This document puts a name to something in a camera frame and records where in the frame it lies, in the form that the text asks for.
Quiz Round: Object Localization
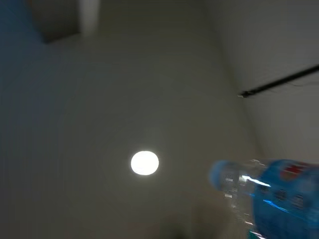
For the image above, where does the blue-label water bottle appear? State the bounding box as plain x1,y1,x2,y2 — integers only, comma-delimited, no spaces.
208,159,319,239

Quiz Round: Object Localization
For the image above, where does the round ceiling light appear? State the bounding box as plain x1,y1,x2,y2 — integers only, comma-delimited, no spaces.
130,150,160,175

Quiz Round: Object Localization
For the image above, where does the black ceiling rail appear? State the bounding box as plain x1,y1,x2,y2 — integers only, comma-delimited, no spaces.
237,63,319,98

